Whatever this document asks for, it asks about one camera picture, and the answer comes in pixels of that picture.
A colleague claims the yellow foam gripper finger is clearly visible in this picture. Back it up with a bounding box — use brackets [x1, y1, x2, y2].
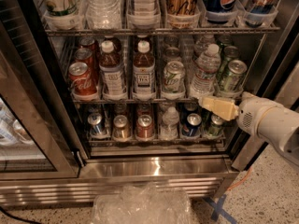
[198, 96, 238, 121]

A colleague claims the green can bottom shelf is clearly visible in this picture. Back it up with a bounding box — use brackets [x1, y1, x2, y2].
[206, 114, 224, 136]

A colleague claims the clear water bottle middle shelf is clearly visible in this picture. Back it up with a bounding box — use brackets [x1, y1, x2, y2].
[190, 44, 221, 98]

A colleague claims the clear water bottle shelf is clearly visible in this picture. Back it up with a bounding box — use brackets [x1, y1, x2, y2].
[190, 44, 221, 98]
[86, 0, 121, 30]
[160, 106, 179, 140]

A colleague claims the blue pepsi can bottom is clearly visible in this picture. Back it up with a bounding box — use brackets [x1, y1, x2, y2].
[181, 113, 202, 137]

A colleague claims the clear water bottle bottom shelf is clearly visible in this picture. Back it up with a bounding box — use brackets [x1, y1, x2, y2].
[160, 106, 179, 140]

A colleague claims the white green soda can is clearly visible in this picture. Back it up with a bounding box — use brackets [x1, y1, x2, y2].
[163, 61, 185, 93]

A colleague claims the silver can behind soda can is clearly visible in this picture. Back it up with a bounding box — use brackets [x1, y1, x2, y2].
[163, 47, 181, 63]

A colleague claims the red can bottom shelf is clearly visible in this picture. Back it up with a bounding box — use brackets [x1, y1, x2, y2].
[136, 115, 153, 139]

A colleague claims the gold can bottom shelf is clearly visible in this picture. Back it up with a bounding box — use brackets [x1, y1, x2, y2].
[113, 115, 131, 139]

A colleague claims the stainless steel fridge body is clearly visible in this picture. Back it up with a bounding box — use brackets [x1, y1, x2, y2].
[0, 0, 298, 206]

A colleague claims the blue can bottom left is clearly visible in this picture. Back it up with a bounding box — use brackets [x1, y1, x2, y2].
[88, 112, 107, 135]

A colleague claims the red cola can front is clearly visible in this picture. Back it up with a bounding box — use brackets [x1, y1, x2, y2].
[68, 62, 97, 96]

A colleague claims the red cola can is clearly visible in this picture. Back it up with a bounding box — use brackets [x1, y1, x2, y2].
[78, 36, 99, 56]
[75, 48, 98, 81]
[68, 62, 97, 96]

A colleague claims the red cola can middle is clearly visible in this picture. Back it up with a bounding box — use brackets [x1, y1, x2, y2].
[75, 48, 98, 81]

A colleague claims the red cola can back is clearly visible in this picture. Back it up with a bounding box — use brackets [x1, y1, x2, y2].
[78, 36, 99, 56]

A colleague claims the clear water bottle top shelf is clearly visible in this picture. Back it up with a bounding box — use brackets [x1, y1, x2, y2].
[86, 0, 121, 30]

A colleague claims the glass fridge door left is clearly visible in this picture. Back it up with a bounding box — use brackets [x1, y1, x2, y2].
[0, 27, 78, 180]

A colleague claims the brown tea bottle right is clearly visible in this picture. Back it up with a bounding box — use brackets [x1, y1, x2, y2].
[133, 41, 155, 94]

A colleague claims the brown tea bottle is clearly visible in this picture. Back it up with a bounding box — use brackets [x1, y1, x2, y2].
[133, 41, 155, 94]
[99, 40, 126, 95]

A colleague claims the blue tape cross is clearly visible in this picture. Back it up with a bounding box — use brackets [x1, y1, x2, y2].
[204, 194, 237, 224]

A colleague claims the blue pepsi bottle top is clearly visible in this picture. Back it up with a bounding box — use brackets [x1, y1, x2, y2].
[206, 0, 235, 24]

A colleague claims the brown tea bottle left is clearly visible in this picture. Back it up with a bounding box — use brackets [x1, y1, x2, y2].
[99, 40, 126, 95]

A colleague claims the clear plastic bag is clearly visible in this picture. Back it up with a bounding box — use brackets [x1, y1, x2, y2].
[91, 184, 193, 224]

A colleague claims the orange cable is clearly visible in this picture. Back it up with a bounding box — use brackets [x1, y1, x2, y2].
[226, 167, 254, 192]

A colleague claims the bottom wire shelf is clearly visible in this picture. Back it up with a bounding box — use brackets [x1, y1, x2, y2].
[88, 134, 225, 147]

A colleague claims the wire shelf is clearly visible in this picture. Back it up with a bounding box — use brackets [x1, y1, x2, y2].
[46, 24, 280, 36]
[71, 95, 247, 105]
[88, 134, 225, 147]

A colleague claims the middle wire shelf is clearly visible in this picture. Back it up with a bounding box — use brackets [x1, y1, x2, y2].
[71, 95, 247, 105]

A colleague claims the top wire shelf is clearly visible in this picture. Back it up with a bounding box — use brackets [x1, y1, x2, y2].
[46, 24, 280, 36]

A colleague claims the black cable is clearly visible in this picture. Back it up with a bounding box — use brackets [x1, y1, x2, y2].
[0, 206, 43, 224]

